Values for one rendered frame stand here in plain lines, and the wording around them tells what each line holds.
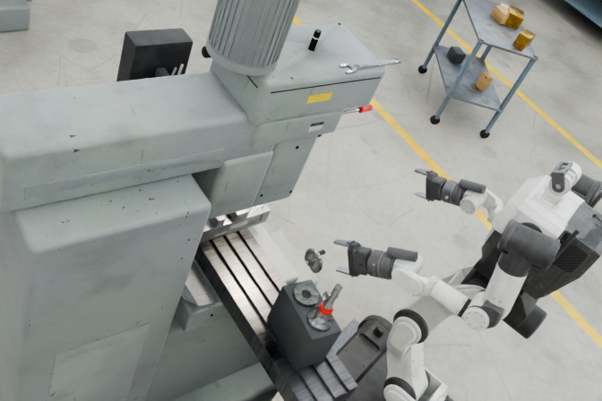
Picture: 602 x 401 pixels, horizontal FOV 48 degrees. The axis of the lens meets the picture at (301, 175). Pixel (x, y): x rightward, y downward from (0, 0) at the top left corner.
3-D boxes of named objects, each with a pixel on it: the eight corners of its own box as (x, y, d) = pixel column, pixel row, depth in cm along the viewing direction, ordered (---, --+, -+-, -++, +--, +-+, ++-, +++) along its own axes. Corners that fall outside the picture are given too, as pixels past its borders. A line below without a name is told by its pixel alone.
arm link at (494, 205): (472, 192, 258) (501, 215, 254) (460, 203, 253) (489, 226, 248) (480, 182, 254) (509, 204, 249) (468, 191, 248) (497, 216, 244)
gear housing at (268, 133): (295, 87, 229) (304, 63, 222) (335, 133, 217) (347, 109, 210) (210, 98, 208) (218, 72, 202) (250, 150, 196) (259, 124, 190)
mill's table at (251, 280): (186, 159, 296) (191, 146, 291) (350, 396, 236) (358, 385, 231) (138, 169, 282) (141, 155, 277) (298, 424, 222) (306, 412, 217)
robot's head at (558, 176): (578, 186, 201) (578, 162, 198) (569, 198, 195) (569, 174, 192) (556, 183, 205) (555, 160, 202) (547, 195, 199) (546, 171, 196)
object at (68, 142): (236, 113, 219) (252, 63, 206) (271, 159, 208) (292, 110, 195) (-28, 154, 171) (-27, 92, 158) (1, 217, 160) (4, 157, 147)
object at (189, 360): (246, 304, 341) (282, 226, 303) (280, 355, 325) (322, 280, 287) (93, 361, 292) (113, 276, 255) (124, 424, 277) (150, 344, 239)
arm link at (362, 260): (359, 268, 232) (391, 274, 226) (347, 281, 225) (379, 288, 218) (357, 234, 227) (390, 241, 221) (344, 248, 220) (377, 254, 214)
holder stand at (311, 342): (295, 310, 245) (313, 276, 233) (323, 361, 233) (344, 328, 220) (266, 317, 239) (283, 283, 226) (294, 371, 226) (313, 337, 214)
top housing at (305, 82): (324, 59, 228) (342, 18, 218) (371, 107, 216) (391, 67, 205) (204, 72, 200) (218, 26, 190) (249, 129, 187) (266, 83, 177)
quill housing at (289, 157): (262, 160, 246) (289, 91, 226) (293, 200, 236) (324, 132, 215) (218, 170, 234) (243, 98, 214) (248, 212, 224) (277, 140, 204)
